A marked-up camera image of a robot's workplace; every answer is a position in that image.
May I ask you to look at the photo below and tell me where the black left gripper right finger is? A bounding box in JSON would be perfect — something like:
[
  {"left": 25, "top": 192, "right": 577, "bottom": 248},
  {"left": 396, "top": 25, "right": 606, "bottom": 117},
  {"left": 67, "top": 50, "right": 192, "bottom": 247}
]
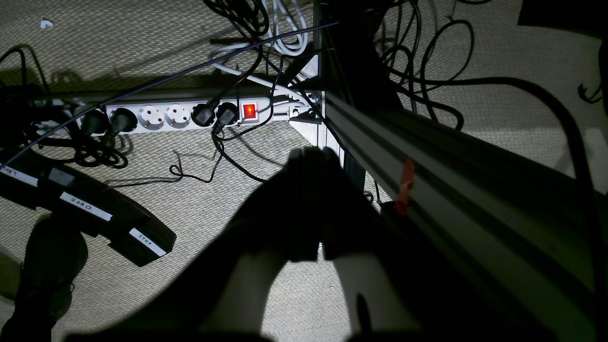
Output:
[{"left": 311, "top": 147, "right": 480, "bottom": 335}]

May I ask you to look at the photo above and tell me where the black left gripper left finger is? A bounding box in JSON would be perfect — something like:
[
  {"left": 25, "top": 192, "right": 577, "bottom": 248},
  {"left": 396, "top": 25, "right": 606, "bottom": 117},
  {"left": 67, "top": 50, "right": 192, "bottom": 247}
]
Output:
[{"left": 114, "top": 148, "right": 307, "bottom": 335}]

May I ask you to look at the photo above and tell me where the black labelled foot pedal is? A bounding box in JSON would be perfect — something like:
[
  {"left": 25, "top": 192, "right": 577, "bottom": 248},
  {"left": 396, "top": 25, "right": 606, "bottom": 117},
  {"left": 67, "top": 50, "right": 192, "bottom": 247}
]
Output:
[{"left": 1, "top": 149, "right": 177, "bottom": 267}]

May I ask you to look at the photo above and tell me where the white power strip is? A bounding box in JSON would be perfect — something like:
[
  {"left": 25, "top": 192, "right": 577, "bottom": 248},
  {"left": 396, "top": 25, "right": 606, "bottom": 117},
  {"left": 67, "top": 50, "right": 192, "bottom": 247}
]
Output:
[{"left": 104, "top": 96, "right": 310, "bottom": 134}]

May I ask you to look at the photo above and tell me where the white coiled cable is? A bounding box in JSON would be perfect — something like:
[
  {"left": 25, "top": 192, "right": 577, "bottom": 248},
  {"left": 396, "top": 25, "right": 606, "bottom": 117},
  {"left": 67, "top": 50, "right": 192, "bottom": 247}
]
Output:
[{"left": 208, "top": 0, "right": 309, "bottom": 103}]

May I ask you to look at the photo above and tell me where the aluminium table frame rail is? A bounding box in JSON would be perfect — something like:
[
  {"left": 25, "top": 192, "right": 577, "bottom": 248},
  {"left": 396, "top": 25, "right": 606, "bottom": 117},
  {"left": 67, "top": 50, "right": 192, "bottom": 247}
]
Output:
[{"left": 288, "top": 52, "right": 608, "bottom": 342}]

